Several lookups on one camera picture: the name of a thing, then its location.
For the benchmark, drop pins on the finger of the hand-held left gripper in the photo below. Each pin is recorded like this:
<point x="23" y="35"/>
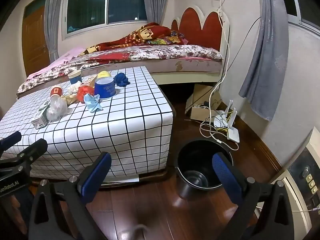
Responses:
<point x="32" y="151"/>
<point x="10" y="140"/>

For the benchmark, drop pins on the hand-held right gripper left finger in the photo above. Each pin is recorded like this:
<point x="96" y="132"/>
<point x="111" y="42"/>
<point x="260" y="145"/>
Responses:
<point x="97" y="175"/>

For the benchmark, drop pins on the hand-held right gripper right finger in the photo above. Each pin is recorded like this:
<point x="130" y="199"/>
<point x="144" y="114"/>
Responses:
<point x="225" y="177"/>

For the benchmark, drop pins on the green white carton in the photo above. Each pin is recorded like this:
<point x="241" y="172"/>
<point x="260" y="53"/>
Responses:
<point x="40" y="120"/>

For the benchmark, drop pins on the black trash bin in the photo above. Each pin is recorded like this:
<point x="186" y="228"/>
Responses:
<point x="192" y="160"/>

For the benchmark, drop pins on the clear plastic bag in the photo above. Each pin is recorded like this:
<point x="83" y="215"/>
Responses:
<point x="56" y="110"/>

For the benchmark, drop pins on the beige paper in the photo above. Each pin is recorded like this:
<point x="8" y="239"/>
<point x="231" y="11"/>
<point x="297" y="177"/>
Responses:
<point x="70" y="98"/>

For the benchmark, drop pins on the red paper cup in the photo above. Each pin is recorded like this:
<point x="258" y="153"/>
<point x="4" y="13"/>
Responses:
<point x="56" y="91"/>

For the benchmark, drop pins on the blue face mask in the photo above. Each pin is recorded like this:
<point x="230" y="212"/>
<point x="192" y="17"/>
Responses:
<point x="91" y="102"/>

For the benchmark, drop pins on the white tissue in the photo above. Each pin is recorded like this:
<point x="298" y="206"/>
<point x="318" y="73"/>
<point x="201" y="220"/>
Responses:
<point x="74" y="88"/>

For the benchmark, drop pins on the red plastic bag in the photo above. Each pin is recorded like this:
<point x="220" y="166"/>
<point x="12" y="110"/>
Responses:
<point x="85" y="92"/>

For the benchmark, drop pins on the small blue paper cup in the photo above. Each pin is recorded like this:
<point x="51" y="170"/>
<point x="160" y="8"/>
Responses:
<point x="75" y="78"/>

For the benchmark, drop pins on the large blue paper cup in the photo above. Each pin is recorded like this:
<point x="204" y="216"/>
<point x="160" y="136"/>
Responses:
<point x="105" y="90"/>

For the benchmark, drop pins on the dark blue cloth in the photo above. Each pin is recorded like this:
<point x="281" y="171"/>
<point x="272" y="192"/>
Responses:
<point x="121" y="79"/>

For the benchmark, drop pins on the yellow cloth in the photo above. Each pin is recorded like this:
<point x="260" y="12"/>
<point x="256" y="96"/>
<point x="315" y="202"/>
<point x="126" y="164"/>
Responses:
<point x="103" y="74"/>

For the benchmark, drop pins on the flat white router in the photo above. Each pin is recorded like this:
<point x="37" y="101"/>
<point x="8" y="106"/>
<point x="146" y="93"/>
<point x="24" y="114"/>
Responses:
<point x="233" y="135"/>

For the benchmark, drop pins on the white checkered tablecloth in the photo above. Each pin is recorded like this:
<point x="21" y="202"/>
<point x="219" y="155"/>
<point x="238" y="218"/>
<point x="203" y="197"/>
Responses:
<point x="112" y="130"/>

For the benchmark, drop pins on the white router with antennas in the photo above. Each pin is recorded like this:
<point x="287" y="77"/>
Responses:
<point x="220" y="120"/>

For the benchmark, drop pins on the small cardboard box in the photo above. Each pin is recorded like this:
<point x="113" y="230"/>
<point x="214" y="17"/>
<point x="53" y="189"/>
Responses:
<point x="200" y="113"/>

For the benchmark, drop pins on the large cardboard box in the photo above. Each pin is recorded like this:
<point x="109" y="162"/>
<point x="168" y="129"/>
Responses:
<point x="202" y="92"/>

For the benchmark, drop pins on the pink sheet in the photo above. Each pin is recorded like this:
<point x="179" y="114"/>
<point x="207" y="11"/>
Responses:
<point x="62" y="60"/>

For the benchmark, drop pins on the wooden door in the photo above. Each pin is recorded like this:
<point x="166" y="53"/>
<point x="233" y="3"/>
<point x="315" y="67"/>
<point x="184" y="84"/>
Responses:
<point x="35" y="42"/>

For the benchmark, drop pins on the tied grey curtain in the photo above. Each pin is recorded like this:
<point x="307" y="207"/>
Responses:
<point x="265" y="67"/>

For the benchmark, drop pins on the floral bedsheet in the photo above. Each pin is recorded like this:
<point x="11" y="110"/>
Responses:
<point x="155" y="52"/>

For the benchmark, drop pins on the red patterned blanket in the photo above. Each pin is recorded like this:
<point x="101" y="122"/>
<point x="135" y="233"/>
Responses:
<point x="140" y="36"/>

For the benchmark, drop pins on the bed with red headboard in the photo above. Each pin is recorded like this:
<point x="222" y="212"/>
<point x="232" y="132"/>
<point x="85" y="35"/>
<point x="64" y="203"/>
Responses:
<point x="200" y="27"/>

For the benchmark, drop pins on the large sliding window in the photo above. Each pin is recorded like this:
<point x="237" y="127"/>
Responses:
<point x="125" y="2"/>

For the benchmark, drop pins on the aluminium framed window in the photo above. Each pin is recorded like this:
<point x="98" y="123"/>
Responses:
<point x="292" y="5"/>

